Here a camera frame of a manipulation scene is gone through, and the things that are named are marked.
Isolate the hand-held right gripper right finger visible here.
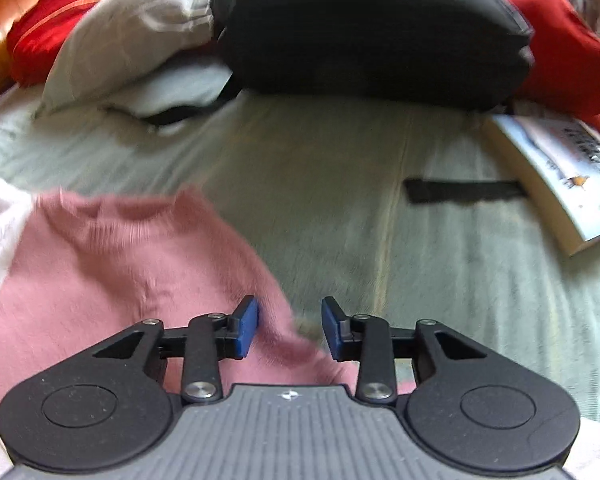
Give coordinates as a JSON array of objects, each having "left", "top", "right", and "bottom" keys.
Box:
[{"left": 320, "top": 296, "right": 488, "bottom": 406}]

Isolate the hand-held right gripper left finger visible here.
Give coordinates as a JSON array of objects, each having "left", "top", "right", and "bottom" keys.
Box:
[{"left": 92, "top": 295, "right": 261, "bottom": 406}]

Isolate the pink and white sweater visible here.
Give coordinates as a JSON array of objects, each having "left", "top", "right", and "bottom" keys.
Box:
[{"left": 0, "top": 175, "right": 416, "bottom": 461}]

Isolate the paperback book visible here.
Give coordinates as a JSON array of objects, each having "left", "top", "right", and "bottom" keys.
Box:
[{"left": 482, "top": 112, "right": 600, "bottom": 257}]

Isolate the black backpack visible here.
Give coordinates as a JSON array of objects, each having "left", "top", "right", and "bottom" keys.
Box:
[{"left": 102, "top": 0, "right": 536, "bottom": 128}]

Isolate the grey green pillow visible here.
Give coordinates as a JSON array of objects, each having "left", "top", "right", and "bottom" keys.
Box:
[{"left": 35, "top": 0, "right": 236, "bottom": 121}]

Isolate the red quilt with beige piping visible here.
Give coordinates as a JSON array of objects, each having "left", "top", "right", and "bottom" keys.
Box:
[{"left": 5, "top": 0, "right": 118, "bottom": 86}]

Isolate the red fleece blanket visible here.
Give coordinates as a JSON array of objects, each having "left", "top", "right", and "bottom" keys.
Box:
[{"left": 497, "top": 0, "right": 600, "bottom": 146}]

